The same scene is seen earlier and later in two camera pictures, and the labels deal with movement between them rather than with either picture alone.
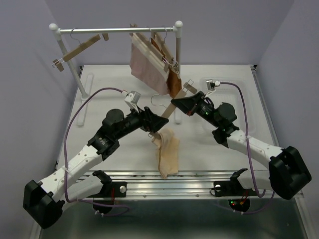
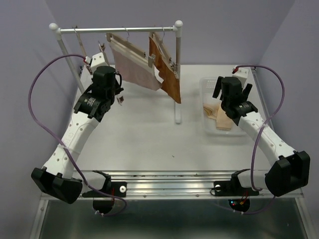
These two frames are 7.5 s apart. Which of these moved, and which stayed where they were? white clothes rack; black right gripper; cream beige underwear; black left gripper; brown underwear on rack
Moved: black right gripper; cream beige underwear; black left gripper
Stayed: white clothes rack; brown underwear on rack
